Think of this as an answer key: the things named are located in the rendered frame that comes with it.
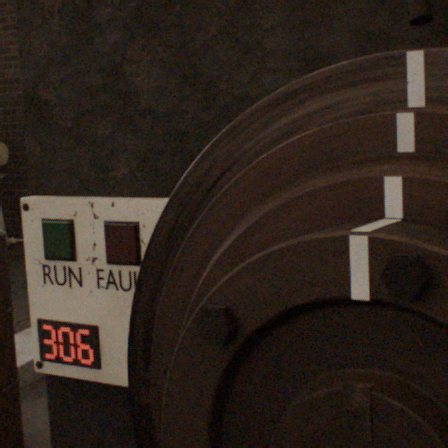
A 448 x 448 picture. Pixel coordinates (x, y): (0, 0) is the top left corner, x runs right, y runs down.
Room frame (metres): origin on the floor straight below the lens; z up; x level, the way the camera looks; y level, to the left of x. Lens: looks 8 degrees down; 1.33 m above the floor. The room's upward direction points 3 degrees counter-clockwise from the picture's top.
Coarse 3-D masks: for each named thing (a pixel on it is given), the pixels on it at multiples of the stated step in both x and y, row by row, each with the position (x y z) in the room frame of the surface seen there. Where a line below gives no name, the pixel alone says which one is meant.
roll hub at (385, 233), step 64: (256, 256) 0.51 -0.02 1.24; (320, 256) 0.48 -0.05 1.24; (384, 256) 0.46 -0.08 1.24; (192, 320) 0.53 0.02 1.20; (256, 320) 0.51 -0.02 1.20; (320, 320) 0.50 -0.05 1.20; (384, 320) 0.48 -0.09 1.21; (192, 384) 0.53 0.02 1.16; (256, 384) 0.52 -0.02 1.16; (320, 384) 0.49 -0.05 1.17; (384, 384) 0.47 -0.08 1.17
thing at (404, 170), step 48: (288, 144) 0.57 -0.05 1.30; (336, 144) 0.55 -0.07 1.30; (384, 144) 0.53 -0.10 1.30; (432, 144) 0.52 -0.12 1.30; (240, 192) 0.59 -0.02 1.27; (288, 192) 0.56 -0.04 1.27; (336, 192) 0.53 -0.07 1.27; (384, 192) 0.51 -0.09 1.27; (432, 192) 0.50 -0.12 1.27; (192, 240) 0.61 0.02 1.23; (240, 240) 0.57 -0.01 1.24; (288, 240) 0.55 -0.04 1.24; (192, 288) 0.61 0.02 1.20
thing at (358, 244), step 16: (416, 64) 0.54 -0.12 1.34; (416, 80) 0.54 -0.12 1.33; (416, 96) 0.54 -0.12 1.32; (400, 128) 0.53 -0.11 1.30; (400, 144) 0.53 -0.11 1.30; (400, 192) 0.51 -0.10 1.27; (400, 208) 0.51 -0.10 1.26; (368, 224) 0.49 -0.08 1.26; (384, 224) 0.49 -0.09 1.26; (352, 240) 0.47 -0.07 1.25; (352, 256) 0.47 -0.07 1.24; (352, 272) 0.47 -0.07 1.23; (352, 288) 0.47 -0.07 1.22; (368, 288) 0.47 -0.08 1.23
